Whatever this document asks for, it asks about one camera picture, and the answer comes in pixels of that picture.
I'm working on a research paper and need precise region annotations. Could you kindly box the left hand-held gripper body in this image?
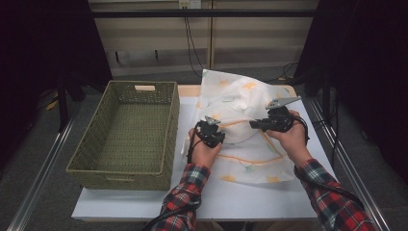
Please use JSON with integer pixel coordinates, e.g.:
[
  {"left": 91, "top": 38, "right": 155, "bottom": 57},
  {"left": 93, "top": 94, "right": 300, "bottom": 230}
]
[{"left": 194, "top": 115, "right": 226, "bottom": 149}]

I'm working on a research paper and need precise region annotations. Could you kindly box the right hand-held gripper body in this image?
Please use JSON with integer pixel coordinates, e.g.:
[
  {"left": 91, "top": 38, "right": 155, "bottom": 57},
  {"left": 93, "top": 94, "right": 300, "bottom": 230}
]
[{"left": 261, "top": 95, "right": 302, "bottom": 133}]

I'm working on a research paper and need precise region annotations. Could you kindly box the white cloth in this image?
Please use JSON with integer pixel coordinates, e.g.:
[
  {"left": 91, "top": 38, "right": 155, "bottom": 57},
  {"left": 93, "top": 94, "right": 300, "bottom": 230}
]
[{"left": 205, "top": 80, "right": 277, "bottom": 145}]

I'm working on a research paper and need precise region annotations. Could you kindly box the leaf print mesh laundry bag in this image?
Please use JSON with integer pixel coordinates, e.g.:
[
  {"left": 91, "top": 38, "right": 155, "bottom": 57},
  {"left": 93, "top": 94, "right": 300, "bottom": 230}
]
[{"left": 181, "top": 68, "right": 302, "bottom": 185}]

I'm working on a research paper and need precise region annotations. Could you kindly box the green woven basket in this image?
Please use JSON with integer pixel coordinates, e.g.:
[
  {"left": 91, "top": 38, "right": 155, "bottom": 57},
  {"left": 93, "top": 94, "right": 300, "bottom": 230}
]
[{"left": 65, "top": 80, "right": 181, "bottom": 192}]

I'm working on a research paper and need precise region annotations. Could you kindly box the person's left hand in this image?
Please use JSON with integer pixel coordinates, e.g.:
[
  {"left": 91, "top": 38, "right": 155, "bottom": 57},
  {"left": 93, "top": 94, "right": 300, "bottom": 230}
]
[{"left": 188, "top": 128, "right": 223, "bottom": 170}]

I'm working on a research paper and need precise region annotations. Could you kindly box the person's right hand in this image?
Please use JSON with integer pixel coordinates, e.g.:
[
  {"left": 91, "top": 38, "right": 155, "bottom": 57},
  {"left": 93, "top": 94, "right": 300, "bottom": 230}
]
[{"left": 266, "top": 110, "right": 314, "bottom": 167}]

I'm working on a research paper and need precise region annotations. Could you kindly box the black metal stand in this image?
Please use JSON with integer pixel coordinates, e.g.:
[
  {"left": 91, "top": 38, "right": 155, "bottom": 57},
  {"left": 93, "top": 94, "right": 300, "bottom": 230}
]
[
  {"left": 321, "top": 70, "right": 331, "bottom": 123},
  {"left": 57, "top": 73, "right": 70, "bottom": 133}
]

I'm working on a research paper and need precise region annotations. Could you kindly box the dark curtain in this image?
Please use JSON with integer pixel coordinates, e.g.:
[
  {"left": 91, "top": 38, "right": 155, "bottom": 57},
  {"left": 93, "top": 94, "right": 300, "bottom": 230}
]
[
  {"left": 294, "top": 0, "right": 408, "bottom": 176},
  {"left": 0, "top": 0, "right": 114, "bottom": 167}
]

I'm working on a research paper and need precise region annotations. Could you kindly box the black crossbar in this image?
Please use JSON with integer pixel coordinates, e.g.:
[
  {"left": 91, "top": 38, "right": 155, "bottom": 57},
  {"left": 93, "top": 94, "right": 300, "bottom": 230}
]
[{"left": 90, "top": 9, "right": 317, "bottom": 18}]

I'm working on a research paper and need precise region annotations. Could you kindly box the right hand-held gripper black cable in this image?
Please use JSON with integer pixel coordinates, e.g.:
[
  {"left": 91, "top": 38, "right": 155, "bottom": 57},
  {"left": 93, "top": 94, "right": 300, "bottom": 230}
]
[{"left": 290, "top": 115, "right": 366, "bottom": 210}]

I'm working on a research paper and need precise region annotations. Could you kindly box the tangle of black floor cables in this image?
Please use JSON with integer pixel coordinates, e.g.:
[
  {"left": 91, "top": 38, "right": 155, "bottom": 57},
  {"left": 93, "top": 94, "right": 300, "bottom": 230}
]
[{"left": 278, "top": 62, "right": 301, "bottom": 81}]

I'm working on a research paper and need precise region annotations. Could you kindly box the black wall cable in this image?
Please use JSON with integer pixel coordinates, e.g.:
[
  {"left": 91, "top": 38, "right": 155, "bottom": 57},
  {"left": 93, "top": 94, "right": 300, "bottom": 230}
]
[
  {"left": 183, "top": 8, "right": 202, "bottom": 79},
  {"left": 187, "top": 17, "right": 205, "bottom": 71}
]

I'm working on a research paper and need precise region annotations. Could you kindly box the white wall socket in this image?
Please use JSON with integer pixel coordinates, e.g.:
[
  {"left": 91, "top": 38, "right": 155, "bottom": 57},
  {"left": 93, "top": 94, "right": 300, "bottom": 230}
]
[{"left": 178, "top": 0, "right": 202, "bottom": 10}]

